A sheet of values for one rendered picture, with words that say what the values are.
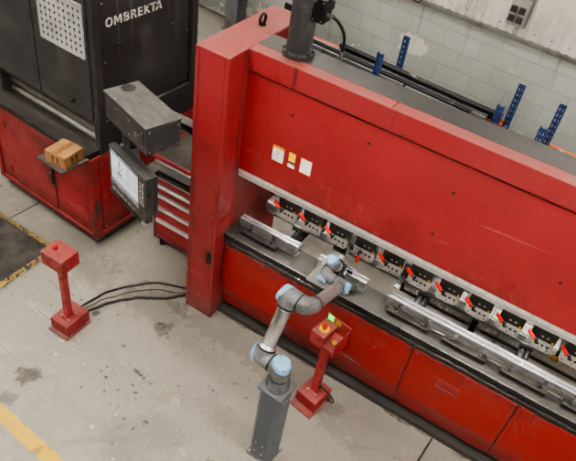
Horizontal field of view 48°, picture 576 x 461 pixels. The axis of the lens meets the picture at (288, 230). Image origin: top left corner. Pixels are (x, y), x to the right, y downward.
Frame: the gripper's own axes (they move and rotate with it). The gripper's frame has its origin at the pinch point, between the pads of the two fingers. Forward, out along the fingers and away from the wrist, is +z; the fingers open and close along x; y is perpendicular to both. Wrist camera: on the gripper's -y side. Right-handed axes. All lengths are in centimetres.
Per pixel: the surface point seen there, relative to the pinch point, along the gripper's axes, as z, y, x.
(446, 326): 17, 9, -73
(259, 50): -107, 78, 83
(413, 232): -36, 41, -36
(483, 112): 83, 193, -1
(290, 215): -16, 18, 49
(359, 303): 14.2, -6.7, -16.1
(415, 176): -68, 62, -28
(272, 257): 7, -11, 54
